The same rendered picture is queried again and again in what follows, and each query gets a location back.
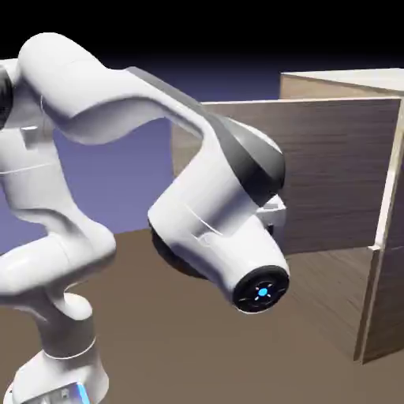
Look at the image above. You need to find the dark wood lower cabinet door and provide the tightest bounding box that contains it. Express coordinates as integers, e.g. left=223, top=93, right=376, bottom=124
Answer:
left=352, top=245, right=404, bottom=366

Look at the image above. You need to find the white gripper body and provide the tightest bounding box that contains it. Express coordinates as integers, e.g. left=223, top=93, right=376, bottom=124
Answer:
left=256, top=194, right=287, bottom=236

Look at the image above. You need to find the wooden cabinet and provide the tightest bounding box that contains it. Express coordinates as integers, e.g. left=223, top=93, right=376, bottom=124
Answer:
left=279, top=67, right=404, bottom=366

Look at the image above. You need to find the dark wood cabinet door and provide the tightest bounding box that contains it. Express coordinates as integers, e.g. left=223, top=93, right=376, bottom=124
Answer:
left=170, top=96, right=403, bottom=256
left=352, top=245, right=404, bottom=366

